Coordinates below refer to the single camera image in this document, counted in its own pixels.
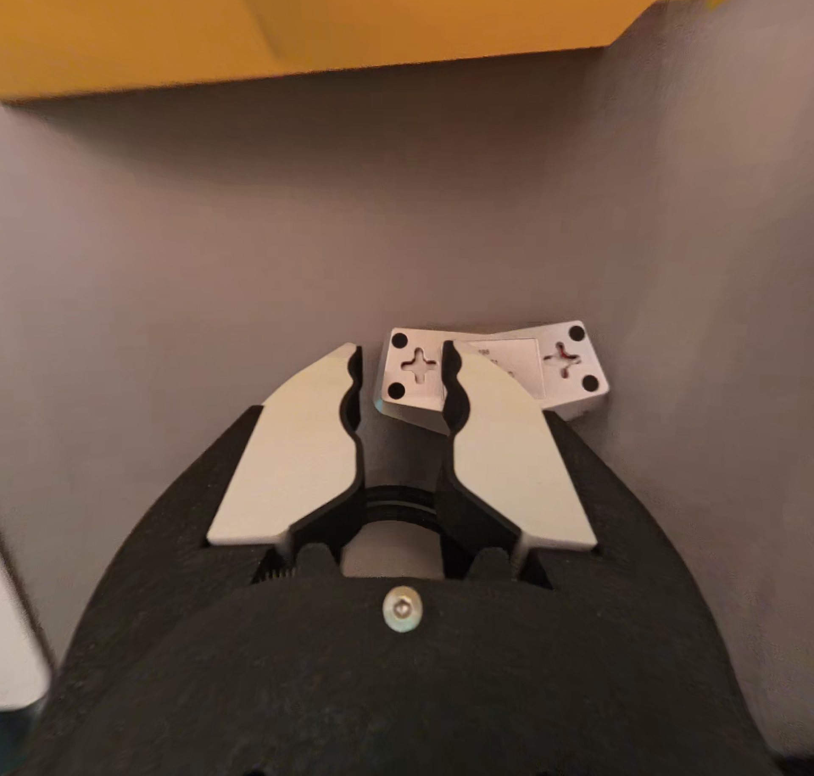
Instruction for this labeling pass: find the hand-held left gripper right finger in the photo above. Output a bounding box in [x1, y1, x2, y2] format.
[438, 339, 599, 558]

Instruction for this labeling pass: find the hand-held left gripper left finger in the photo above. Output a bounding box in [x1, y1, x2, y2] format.
[206, 342, 366, 552]

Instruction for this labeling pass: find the yellow plastic bin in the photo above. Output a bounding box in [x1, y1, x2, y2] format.
[0, 0, 719, 104]

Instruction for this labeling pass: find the white board stand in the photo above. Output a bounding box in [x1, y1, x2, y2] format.
[0, 531, 53, 713]

